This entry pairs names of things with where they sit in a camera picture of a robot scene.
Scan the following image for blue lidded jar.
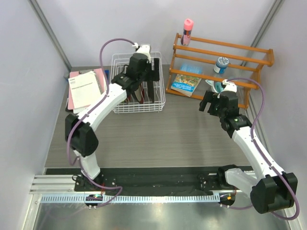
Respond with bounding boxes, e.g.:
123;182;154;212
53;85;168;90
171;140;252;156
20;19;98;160
213;57;229;74

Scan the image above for white manual booklet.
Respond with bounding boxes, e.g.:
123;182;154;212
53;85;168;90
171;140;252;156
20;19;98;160
68;70;106;114

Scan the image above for blue paperback book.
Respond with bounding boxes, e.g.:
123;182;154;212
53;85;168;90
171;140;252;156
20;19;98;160
171;74;201;97

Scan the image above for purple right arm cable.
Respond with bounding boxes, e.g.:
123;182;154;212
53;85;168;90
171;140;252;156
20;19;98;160
220;78;300;220

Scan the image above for white slotted cable duct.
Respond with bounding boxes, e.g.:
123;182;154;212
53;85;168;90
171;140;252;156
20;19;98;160
40;194;220;204

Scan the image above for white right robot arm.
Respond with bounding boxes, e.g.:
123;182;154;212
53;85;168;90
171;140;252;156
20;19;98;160
199;79;300;219

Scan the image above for dark blue notebook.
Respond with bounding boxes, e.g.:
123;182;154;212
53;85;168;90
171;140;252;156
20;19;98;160
104;69;110;82

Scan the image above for teal cat ear headphones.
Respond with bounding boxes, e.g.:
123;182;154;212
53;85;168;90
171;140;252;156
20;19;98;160
205;80;237;93

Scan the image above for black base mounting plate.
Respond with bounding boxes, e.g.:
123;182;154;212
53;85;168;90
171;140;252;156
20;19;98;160
72;167;234;196

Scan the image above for white wire dish rack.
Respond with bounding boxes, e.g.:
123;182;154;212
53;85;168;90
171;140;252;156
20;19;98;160
110;51;165;114

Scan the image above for dark red patterned plate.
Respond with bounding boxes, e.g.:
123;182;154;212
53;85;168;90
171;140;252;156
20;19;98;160
124;94;134;104

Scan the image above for orange wooden shelf rack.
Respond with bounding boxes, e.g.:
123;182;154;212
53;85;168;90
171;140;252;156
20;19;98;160
165;34;274;109

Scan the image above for clear blue plastic box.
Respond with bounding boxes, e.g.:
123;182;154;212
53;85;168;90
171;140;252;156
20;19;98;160
180;63;203;74

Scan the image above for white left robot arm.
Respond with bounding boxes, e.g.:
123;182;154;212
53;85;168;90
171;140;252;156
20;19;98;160
65;44;160;191

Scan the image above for pink capped bottle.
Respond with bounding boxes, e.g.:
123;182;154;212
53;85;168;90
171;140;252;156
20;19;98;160
181;18;194;46

